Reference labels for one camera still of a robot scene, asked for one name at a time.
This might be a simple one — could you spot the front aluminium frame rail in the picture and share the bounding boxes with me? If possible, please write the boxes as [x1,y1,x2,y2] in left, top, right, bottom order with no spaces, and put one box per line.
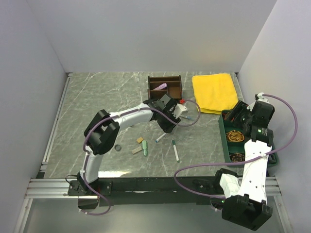
[24,177,282,199]

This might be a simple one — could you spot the brown wooden desk organizer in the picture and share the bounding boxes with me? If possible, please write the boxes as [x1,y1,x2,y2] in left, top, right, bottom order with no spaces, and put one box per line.
[147,75,182,101]

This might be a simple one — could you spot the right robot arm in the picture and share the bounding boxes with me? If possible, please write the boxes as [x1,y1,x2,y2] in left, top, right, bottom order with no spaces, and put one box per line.
[213,93,275,231]

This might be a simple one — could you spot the brown rubber bands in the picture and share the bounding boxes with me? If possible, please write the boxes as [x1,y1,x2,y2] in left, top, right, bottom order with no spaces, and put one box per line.
[229,153,245,163]

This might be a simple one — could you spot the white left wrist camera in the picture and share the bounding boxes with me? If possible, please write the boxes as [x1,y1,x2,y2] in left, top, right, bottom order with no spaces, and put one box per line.
[173,103,188,118]

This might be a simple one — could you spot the pink eraser stick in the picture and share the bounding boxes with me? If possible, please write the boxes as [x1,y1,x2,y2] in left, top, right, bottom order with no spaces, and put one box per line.
[154,83,167,90]

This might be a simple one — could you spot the yellow folded cloth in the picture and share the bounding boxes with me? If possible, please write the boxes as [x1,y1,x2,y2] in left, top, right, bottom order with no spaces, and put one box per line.
[192,73,238,115]

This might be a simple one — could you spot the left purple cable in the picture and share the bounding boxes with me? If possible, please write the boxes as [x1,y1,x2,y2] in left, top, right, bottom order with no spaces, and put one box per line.
[78,99,201,216]

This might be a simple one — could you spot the purple cable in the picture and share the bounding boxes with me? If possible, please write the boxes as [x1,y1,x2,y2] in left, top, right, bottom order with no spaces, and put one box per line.
[78,99,201,216]
[174,93,299,200]

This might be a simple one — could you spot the beige rectangular eraser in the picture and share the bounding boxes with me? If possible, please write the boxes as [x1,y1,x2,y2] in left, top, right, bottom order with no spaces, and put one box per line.
[132,147,142,154]

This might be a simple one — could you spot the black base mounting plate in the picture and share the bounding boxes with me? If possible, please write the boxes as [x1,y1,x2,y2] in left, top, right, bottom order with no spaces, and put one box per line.
[67,176,242,207]

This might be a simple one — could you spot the green compartment tray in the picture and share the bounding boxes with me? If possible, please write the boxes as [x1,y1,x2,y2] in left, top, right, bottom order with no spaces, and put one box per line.
[218,109,280,167]

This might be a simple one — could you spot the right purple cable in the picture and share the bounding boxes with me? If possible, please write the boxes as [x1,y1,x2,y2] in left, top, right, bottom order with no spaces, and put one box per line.
[174,93,299,200]

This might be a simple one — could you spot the green cap white marker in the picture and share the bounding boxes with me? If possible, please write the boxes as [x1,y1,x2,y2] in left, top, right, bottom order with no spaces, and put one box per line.
[172,140,180,163]

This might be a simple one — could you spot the small round dark cap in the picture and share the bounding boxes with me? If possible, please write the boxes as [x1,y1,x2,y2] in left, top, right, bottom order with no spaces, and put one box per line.
[114,144,121,151]

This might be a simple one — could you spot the blue-capped white pen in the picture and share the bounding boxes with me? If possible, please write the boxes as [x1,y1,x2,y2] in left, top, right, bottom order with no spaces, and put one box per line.
[180,116,194,121]

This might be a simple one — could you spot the yellow rubber bands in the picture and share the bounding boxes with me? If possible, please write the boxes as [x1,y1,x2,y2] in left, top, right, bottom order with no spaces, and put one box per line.
[226,130,245,142]

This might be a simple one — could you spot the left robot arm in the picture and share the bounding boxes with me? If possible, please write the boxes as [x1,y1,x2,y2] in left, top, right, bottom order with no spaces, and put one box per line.
[77,94,187,195]

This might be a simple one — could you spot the blue cap white marker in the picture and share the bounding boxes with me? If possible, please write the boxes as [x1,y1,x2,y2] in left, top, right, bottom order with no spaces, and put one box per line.
[155,133,167,143]

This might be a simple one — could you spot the white aluminium table rail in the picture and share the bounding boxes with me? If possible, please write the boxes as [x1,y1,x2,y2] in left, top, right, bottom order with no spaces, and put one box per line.
[39,72,73,173]

